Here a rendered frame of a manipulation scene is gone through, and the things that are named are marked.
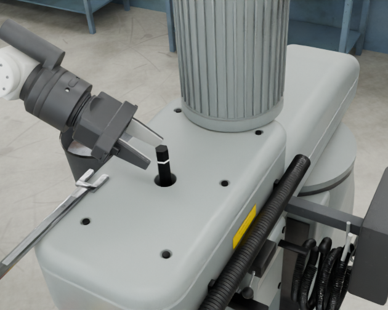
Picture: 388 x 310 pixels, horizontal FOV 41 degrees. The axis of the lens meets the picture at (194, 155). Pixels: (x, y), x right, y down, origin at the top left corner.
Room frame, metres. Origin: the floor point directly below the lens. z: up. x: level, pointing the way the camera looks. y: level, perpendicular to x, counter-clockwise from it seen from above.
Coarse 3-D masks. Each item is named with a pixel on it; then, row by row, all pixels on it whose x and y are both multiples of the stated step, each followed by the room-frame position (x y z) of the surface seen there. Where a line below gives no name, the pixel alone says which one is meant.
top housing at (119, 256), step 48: (144, 144) 0.75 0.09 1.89; (192, 144) 0.74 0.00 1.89; (240, 144) 0.73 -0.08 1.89; (96, 192) 0.63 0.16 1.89; (144, 192) 0.62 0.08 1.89; (192, 192) 0.61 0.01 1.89; (240, 192) 0.61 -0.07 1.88; (48, 240) 0.53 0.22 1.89; (96, 240) 0.52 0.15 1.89; (144, 240) 0.51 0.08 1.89; (192, 240) 0.51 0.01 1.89; (240, 240) 0.59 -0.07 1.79; (48, 288) 0.52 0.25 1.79; (96, 288) 0.45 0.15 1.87; (144, 288) 0.43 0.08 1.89; (192, 288) 0.46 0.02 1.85
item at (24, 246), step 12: (84, 180) 0.65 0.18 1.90; (84, 192) 0.62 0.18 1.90; (60, 204) 0.60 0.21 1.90; (72, 204) 0.60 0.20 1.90; (48, 216) 0.57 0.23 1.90; (60, 216) 0.57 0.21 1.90; (36, 228) 0.55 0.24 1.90; (48, 228) 0.55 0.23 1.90; (24, 240) 0.52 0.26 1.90; (36, 240) 0.52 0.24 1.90; (12, 252) 0.50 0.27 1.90; (24, 252) 0.50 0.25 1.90; (0, 264) 0.48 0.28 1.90; (12, 264) 0.48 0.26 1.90; (0, 276) 0.46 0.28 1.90
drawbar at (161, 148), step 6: (156, 150) 0.64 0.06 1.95; (162, 150) 0.64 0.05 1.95; (156, 156) 0.64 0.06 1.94; (162, 156) 0.64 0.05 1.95; (168, 156) 0.64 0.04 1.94; (168, 162) 0.64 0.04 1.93; (162, 168) 0.64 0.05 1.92; (168, 168) 0.64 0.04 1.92; (162, 174) 0.64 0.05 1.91; (168, 174) 0.64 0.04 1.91; (162, 180) 0.64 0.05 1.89; (168, 180) 0.64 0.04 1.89; (162, 186) 0.64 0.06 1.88
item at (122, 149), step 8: (120, 144) 0.63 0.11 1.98; (128, 144) 0.63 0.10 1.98; (112, 152) 0.63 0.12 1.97; (120, 152) 0.63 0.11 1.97; (128, 152) 0.63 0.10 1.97; (136, 152) 0.63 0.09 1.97; (128, 160) 0.63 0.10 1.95; (136, 160) 0.62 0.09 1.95; (144, 160) 0.62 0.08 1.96; (144, 168) 0.62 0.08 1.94
